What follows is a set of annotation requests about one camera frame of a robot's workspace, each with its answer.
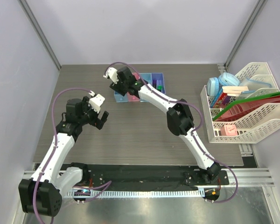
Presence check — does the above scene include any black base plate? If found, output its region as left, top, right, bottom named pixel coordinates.
left=60, top=164, right=230, bottom=187

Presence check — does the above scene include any purple plastic box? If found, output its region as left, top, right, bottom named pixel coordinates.
left=152, top=73, right=166, bottom=94

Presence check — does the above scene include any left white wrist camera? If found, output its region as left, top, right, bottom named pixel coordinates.
left=89, top=91, right=105, bottom=113

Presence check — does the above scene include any light blue box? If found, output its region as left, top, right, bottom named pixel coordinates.
left=114, top=91, right=128, bottom=103
left=139, top=73, right=154, bottom=103

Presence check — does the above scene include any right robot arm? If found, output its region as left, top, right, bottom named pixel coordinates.
left=104, top=67, right=221, bottom=184

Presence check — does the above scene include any light blue box left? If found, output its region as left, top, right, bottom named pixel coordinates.
left=114, top=91, right=128, bottom=103

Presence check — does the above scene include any pink eraser block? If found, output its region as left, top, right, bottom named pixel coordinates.
left=220, top=125, right=238, bottom=136

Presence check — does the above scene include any wooden stick bundle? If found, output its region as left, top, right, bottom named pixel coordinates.
left=222, top=86, right=249, bottom=97

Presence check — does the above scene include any light blue box middle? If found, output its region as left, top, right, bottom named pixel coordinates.
left=139, top=73, right=154, bottom=103

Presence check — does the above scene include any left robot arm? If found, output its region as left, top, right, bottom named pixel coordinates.
left=18, top=94, right=109, bottom=217

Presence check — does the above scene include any white mesh basket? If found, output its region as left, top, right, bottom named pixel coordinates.
left=200, top=85, right=254, bottom=144

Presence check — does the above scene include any white mesh file rack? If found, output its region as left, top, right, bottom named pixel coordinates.
left=229, top=62, right=280, bottom=144

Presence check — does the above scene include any pink plastic box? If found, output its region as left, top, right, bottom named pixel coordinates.
left=127, top=72, right=140, bottom=102

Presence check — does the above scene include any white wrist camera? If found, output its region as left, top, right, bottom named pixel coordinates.
left=103, top=67, right=119, bottom=84
left=89, top=91, right=105, bottom=113

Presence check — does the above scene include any purple capped black highlighter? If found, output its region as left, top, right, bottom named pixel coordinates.
left=153, top=80, right=158, bottom=89

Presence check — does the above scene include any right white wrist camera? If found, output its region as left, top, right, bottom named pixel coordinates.
left=103, top=67, right=119, bottom=84

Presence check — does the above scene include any white slotted cable duct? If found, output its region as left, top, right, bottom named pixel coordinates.
left=64, top=188, right=205, bottom=199

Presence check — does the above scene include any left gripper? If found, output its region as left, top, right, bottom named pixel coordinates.
left=78, top=97, right=108, bottom=129

